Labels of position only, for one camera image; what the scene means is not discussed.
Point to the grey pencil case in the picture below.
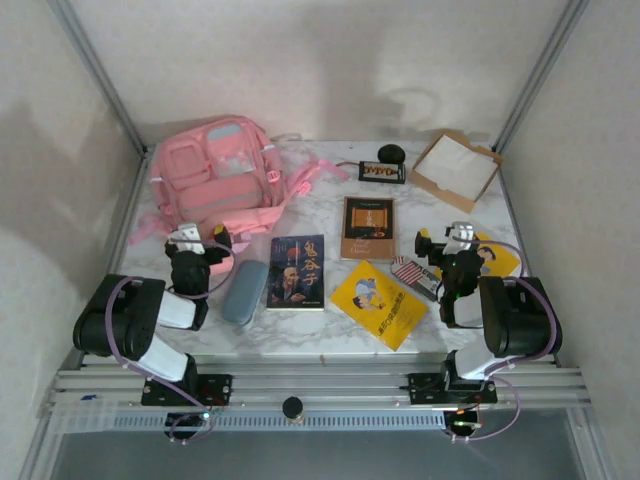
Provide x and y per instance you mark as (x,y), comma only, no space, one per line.
(242,292)

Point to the yellow cartoon cover book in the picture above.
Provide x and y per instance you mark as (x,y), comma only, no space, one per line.
(385,315)
(505,257)

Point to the brown cover book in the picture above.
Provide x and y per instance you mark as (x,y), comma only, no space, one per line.
(367,235)

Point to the pink backpack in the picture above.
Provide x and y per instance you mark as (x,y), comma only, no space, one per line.
(215,170)

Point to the dark book with portrait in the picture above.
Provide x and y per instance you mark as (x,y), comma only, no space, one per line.
(295,280)

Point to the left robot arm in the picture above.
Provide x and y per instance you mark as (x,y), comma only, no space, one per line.
(125,320)

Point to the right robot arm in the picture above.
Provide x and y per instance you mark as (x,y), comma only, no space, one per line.
(520,320)

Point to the flag print pencil pouch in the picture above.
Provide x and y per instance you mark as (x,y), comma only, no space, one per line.
(412,272)

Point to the black orange rectangular box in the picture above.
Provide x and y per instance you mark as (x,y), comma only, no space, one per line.
(382,172)

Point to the cardboard box with white paper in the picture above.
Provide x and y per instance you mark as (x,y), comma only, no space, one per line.
(455,165)

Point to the black round knob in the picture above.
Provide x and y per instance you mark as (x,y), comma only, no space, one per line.
(391,152)

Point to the small controller board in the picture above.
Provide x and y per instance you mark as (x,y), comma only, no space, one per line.
(190,422)
(465,425)

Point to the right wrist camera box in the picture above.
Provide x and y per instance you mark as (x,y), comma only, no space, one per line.
(460,235)

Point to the aluminium side rail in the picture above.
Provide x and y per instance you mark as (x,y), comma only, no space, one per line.
(117,250)

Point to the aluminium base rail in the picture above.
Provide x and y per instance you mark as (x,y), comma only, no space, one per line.
(325,382)

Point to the black button on rail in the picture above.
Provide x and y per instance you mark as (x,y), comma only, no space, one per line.
(293,407)

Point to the aluminium frame post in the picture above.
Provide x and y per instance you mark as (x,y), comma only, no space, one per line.
(100,75)
(540,75)

